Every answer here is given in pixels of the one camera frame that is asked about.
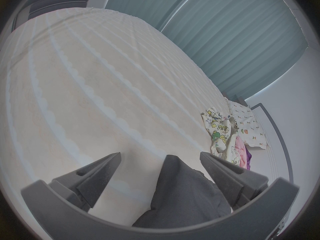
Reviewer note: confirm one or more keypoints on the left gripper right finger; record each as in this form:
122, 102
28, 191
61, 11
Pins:
230, 179

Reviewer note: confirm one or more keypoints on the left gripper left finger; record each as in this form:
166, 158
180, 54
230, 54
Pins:
95, 176

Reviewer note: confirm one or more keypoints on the black shorts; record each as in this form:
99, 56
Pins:
182, 194

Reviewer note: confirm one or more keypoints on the bed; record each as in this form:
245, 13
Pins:
100, 84

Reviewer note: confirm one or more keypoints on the purple garment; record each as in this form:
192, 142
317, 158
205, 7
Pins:
248, 159

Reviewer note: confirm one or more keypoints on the pink garment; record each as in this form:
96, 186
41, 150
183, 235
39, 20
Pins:
240, 149

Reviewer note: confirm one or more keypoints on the white printed pyjama garment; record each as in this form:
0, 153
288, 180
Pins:
220, 131

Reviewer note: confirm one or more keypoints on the white printed pillow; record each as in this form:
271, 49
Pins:
250, 124

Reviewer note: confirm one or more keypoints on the blue-green curtain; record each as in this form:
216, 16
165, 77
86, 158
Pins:
150, 6
245, 39

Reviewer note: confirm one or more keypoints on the black chest of drawers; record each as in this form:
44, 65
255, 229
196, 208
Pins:
57, 5

